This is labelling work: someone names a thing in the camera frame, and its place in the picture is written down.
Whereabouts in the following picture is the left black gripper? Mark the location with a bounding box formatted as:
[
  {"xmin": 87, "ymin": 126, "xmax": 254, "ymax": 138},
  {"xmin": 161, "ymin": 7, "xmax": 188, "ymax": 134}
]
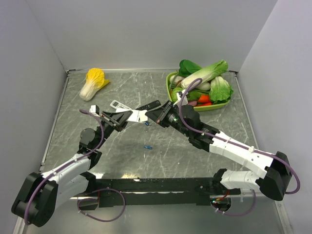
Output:
[{"xmin": 94, "ymin": 110, "xmax": 134, "ymax": 149}]

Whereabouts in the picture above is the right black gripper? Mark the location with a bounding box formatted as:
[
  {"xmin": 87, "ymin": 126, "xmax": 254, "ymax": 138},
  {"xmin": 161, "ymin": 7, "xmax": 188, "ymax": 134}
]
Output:
[{"xmin": 146, "ymin": 100, "xmax": 192, "ymax": 137}]

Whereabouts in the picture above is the white grey-faced remote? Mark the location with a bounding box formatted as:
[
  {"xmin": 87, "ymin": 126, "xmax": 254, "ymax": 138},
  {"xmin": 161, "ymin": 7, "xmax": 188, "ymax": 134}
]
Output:
[{"xmin": 116, "ymin": 108, "xmax": 149, "ymax": 123}]

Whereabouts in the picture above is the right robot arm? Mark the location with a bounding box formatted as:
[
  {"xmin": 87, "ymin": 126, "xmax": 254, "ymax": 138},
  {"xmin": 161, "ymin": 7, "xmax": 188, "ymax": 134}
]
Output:
[{"xmin": 146, "ymin": 101, "xmax": 293, "ymax": 201}]

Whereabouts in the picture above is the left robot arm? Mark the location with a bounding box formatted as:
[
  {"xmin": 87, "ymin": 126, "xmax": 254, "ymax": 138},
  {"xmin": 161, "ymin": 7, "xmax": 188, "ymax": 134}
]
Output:
[{"xmin": 11, "ymin": 110, "xmax": 133, "ymax": 227}]

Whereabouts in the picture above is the black slim remote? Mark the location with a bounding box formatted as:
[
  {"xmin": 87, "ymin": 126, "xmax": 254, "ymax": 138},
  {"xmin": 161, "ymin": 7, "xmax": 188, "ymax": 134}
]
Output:
[{"xmin": 135, "ymin": 100, "xmax": 161, "ymax": 116}]

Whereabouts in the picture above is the white air conditioner remote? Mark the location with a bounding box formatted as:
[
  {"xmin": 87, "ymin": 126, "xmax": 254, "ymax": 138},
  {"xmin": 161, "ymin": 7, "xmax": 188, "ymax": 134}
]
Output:
[{"xmin": 110, "ymin": 100, "xmax": 131, "ymax": 109}]

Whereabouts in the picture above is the round green cabbage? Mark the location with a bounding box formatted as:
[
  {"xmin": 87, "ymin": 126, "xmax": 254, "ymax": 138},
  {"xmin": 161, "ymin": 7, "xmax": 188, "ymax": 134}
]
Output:
[{"xmin": 171, "ymin": 87, "xmax": 183, "ymax": 102}]

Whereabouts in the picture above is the brown mushroom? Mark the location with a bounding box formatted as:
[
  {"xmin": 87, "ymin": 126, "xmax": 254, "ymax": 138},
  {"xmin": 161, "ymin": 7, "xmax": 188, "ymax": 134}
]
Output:
[{"xmin": 176, "ymin": 80, "xmax": 183, "ymax": 87}]

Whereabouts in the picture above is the purple onion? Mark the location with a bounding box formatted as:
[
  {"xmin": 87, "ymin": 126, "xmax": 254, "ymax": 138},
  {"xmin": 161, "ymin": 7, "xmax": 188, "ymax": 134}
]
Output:
[{"xmin": 188, "ymin": 100, "xmax": 197, "ymax": 107}]

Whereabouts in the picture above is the white garlic bulb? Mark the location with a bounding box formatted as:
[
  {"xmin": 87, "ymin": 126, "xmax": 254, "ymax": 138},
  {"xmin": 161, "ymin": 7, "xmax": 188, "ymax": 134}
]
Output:
[{"xmin": 169, "ymin": 75, "xmax": 184, "ymax": 85}]

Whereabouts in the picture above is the green plastic basket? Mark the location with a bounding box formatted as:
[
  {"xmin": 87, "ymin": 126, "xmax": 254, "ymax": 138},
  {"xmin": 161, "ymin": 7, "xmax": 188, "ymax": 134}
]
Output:
[{"xmin": 166, "ymin": 72, "xmax": 231, "ymax": 112}]

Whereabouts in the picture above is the yellow napa cabbage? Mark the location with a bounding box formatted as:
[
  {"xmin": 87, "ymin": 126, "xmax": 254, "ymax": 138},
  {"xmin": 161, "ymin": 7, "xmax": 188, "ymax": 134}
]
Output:
[{"xmin": 79, "ymin": 68, "xmax": 110, "ymax": 101}]

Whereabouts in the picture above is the orange carrot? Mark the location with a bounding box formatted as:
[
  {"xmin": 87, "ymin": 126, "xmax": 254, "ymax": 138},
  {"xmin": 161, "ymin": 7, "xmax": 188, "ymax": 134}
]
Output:
[{"xmin": 197, "ymin": 95, "xmax": 211, "ymax": 103}]

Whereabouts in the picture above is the white radish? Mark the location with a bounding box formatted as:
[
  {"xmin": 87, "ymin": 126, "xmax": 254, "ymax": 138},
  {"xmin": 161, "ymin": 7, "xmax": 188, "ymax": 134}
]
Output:
[{"xmin": 196, "ymin": 82, "xmax": 211, "ymax": 91}]

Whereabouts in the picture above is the dark green spinach leaf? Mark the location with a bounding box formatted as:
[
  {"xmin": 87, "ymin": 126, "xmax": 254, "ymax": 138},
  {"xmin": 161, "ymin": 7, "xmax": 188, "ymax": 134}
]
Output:
[{"xmin": 178, "ymin": 59, "xmax": 202, "ymax": 77}]

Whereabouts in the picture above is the long green napa cabbage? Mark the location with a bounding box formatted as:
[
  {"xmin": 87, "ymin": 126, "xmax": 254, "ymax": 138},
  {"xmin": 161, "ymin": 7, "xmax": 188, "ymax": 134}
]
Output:
[{"xmin": 181, "ymin": 59, "xmax": 228, "ymax": 89}]

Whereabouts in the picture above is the green bok choy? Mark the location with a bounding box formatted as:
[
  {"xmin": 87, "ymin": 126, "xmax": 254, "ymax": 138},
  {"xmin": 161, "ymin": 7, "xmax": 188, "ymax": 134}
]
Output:
[{"xmin": 209, "ymin": 76, "xmax": 233, "ymax": 104}]

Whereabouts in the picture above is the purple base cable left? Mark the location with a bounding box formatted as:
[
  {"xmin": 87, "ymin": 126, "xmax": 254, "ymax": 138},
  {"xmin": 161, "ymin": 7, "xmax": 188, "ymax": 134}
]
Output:
[{"xmin": 77, "ymin": 188, "xmax": 126, "ymax": 222}]

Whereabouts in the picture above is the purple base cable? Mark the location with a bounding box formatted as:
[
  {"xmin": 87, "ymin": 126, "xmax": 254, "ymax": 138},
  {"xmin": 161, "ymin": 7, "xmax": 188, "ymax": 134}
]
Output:
[
  {"xmin": 77, "ymin": 188, "xmax": 126, "ymax": 222},
  {"xmin": 211, "ymin": 190, "xmax": 256, "ymax": 216}
]

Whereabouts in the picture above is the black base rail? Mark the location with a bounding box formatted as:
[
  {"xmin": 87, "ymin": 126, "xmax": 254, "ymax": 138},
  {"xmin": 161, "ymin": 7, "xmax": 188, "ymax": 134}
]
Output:
[{"xmin": 70, "ymin": 177, "xmax": 241, "ymax": 208}]

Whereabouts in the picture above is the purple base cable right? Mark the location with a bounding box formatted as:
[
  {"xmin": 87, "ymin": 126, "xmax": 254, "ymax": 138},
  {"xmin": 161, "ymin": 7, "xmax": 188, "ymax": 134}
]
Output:
[{"xmin": 211, "ymin": 190, "xmax": 256, "ymax": 216}]

